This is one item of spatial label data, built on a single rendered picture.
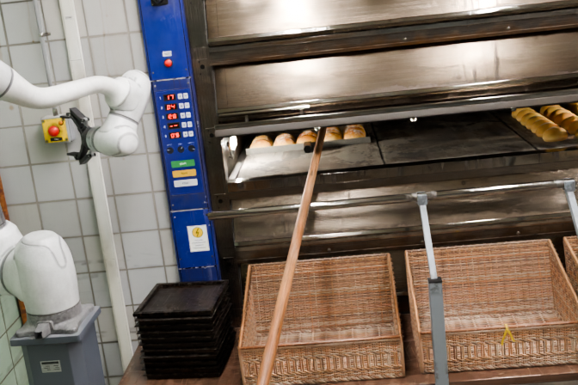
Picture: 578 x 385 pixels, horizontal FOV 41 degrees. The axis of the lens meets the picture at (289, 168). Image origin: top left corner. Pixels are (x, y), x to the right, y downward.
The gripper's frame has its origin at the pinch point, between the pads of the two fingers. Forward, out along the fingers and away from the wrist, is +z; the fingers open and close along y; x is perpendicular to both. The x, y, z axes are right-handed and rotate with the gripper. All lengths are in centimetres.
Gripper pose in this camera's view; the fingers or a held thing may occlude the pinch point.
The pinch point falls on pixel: (68, 135)
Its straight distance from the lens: 288.5
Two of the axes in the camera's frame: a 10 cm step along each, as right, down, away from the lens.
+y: 1.1, 9.7, 2.3
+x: 7.3, -2.4, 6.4
